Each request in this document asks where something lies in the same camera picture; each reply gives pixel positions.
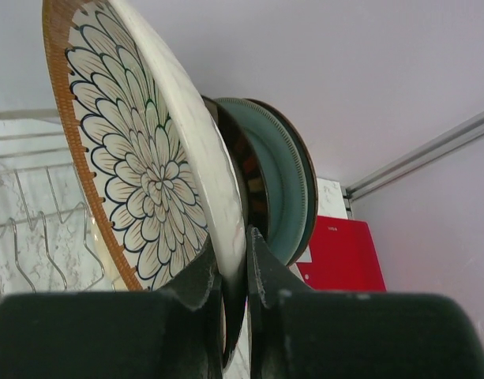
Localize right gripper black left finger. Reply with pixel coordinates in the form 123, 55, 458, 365
0, 242, 222, 378

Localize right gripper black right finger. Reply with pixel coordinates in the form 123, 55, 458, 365
246, 227, 484, 378

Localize brown floral pattern plate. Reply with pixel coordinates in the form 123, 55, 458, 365
41, 0, 246, 372

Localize red plastic folder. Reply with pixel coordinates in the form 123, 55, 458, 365
297, 216, 386, 292

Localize black gold rimmed plate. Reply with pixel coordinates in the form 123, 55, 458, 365
201, 96, 270, 238

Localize teal green plate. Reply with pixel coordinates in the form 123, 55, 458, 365
216, 97, 308, 265

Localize metal wire dish rack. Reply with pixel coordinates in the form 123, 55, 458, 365
0, 109, 111, 299

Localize aluminium frame post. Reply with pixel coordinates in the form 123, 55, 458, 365
343, 111, 484, 212

